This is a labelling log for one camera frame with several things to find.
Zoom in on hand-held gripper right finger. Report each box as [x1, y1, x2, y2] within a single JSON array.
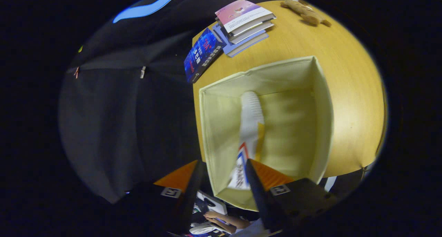
[[244, 158, 339, 231]]

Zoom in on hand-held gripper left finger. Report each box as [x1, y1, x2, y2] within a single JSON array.
[[122, 160, 205, 233]]

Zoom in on white canvas shoe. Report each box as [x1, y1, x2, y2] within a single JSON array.
[[226, 91, 266, 191]]

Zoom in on green fabric storage box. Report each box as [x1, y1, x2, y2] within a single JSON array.
[[199, 56, 335, 211]]

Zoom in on white desk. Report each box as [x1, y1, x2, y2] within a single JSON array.
[[196, 190, 228, 216]]

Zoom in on dark blue book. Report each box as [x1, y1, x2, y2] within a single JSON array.
[[183, 27, 227, 84]]

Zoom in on grey cover book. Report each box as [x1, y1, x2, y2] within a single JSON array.
[[229, 27, 269, 45], [228, 19, 276, 37]]

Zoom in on pink cover book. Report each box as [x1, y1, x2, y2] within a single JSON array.
[[214, 0, 277, 33]]

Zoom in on brown plush toy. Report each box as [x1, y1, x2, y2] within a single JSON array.
[[280, 0, 332, 27]]

